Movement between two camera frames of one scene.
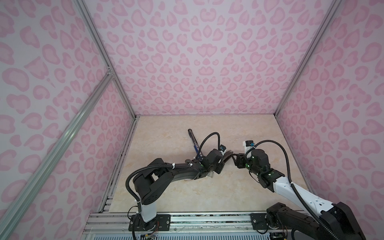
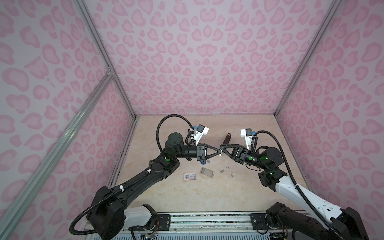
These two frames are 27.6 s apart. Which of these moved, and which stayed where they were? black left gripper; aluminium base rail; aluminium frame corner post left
Moved: black left gripper
Stayed: aluminium frame corner post left; aluminium base rail
